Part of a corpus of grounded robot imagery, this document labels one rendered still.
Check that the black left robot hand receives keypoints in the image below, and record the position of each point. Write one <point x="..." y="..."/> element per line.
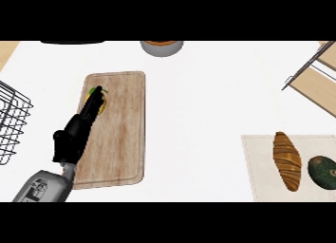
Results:
<point x="75" y="133"/>

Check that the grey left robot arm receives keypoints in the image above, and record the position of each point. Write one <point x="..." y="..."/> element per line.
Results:
<point x="44" y="186"/>

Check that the beige placemat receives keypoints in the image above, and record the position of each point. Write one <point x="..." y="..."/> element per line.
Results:
<point x="268" y="171"/>

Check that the pale wooden tiered shelf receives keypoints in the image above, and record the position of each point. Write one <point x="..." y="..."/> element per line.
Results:
<point x="321" y="85"/>

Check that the dark green squash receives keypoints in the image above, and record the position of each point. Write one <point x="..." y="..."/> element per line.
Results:
<point x="325" y="172"/>

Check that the wooden cutting board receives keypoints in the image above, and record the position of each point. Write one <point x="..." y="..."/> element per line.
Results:
<point x="116" y="126"/>

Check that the yellow and green vegetable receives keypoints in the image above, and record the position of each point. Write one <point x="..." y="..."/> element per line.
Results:
<point x="101" y="106"/>

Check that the black appliance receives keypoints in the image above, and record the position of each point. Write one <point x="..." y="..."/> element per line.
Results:
<point x="72" y="41"/>

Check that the grey cup with orange contents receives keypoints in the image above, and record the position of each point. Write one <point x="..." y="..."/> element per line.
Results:
<point x="160" y="49"/>

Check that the brown bread loaf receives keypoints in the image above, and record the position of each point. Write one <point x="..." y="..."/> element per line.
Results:
<point x="287" y="161"/>

